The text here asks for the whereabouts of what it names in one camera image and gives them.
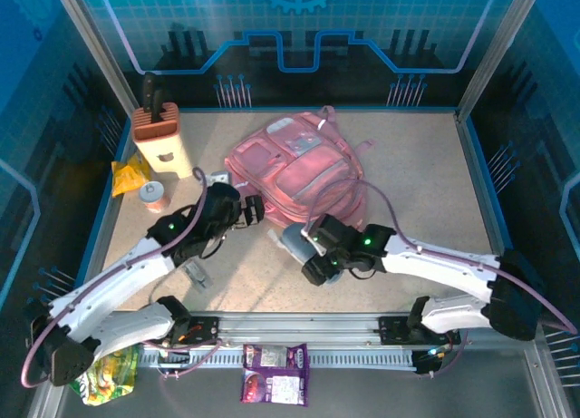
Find grey pencil case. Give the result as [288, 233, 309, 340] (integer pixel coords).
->
[266, 222, 343, 284]

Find pink student backpack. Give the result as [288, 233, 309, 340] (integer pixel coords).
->
[225, 105, 375, 232]

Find yellow snack bag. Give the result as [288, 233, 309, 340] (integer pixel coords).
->
[111, 152, 153, 198]

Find green chip bag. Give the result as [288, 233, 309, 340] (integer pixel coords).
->
[72, 343, 140, 407]

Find small grey metal clip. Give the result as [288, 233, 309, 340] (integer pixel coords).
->
[183, 259, 213, 290]

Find cream knife block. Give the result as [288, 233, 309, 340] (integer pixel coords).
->
[131, 102, 196, 180]

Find small purple snack packet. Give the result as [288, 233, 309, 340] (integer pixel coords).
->
[243, 344, 309, 370]

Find large purple snack packet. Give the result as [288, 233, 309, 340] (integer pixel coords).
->
[239, 367, 310, 408]

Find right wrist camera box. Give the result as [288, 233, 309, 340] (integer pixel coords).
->
[301, 223, 324, 247]

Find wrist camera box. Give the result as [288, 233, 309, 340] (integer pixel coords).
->
[301, 223, 324, 247]
[204, 170, 233, 189]

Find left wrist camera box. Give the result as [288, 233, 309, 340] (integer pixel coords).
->
[204, 170, 233, 189]

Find aluminium frame beam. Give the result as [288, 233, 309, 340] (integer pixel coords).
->
[58, 312, 543, 346]

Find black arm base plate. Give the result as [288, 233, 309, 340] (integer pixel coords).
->
[378, 316, 462, 346]
[180, 316, 224, 346]

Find slotted grey cable duct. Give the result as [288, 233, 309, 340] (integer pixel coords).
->
[135, 345, 418, 370]

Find aluminium frame post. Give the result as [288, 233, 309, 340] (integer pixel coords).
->
[48, 0, 141, 116]
[455, 0, 545, 120]

